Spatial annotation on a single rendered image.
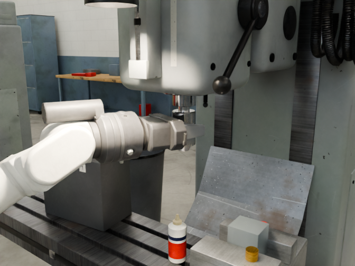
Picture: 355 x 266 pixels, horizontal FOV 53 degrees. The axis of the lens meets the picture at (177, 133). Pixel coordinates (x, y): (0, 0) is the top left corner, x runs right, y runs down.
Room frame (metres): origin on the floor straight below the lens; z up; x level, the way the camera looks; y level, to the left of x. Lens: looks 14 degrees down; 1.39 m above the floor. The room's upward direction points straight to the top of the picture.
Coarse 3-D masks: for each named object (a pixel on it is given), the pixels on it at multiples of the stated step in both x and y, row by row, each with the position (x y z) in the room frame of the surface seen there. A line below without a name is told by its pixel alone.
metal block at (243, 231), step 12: (240, 216) 0.63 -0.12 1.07; (228, 228) 0.60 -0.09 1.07; (240, 228) 0.59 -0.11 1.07; (252, 228) 0.59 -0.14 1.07; (264, 228) 0.59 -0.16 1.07; (228, 240) 0.60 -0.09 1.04; (240, 240) 0.58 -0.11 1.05; (252, 240) 0.57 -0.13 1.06; (264, 240) 0.59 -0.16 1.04; (264, 252) 0.59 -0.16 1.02
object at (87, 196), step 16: (96, 160) 0.85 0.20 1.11; (128, 160) 0.92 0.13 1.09; (80, 176) 0.86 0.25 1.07; (96, 176) 0.83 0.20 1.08; (112, 176) 0.86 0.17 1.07; (128, 176) 0.92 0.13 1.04; (48, 192) 0.92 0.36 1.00; (64, 192) 0.89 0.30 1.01; (80, 192) 0.86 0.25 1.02; (96, 192) 0.83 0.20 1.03; (112, 192) 0.86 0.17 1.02; (128, 192) 0.92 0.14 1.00; (48, 208) 0.93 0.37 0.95; (64, 208) 0.89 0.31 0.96; (80, 208) 0.86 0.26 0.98; (96, 208) 0.84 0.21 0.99; (112, 208) 0.86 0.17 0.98; (128, 208) 0.92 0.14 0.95; (96, 224) 0.84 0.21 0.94; (112, 224) 0.85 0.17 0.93
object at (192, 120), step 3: (174, 117) 0.68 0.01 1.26; (177, 117) 0.67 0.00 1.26; (192, 117) 0.68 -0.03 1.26; (195, 117) 0.69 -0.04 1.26; (183, 120) 0.67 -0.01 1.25; (186, 120) 0.67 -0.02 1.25; (189, 120) 0.67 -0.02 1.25; (192, 120) 0.68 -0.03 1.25; (186, 123) 0.67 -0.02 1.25; (189, 123) 0.67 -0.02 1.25; (192, 123) 0.68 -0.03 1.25; (192, 138) 0.68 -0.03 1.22; (189, 141) 0.67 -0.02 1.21; (192, 141) 0.68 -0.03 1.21; (186, 144) 0.67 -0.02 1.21; (189, 144) 0.67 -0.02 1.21; (192, 144) 0.68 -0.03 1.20
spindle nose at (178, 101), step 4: (172, 96) 0.68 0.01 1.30; (176, 96) 0.67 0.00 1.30; (180, 96) 0.67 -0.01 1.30; (184, 96) 0.67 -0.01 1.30; (188, 96) 0.67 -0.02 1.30; (192, 96) 0.67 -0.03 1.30; (172, 100) 0.68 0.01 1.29; (176, 100) 0.67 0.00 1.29; (180, 100) 0.67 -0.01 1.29; (184, 100) 0.67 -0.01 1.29; (188, 100) 0.67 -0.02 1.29; (192, 100) 0.67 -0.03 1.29; (172, 104) 0.68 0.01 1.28; (176, 104) 0.67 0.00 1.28; (180, 104) 0.67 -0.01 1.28; (184, 104) 0.67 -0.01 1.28; (188, 104) 0.67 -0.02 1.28; (192, 104) 0.67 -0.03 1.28
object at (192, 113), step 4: (172, 112) 0.68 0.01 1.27; (176, 112) 0.67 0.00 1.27; (180, 112) 0.67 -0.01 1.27; (184, 112) 0.67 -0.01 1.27; (188, 112) 0.67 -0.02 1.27; (192, 112) 0.68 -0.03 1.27; (176, 116) 0.67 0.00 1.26; (180, 116) 0.67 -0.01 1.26; (184, 116) 0.67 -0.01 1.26; (188, 116) 0.67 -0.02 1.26; (192, 116) 0.68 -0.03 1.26
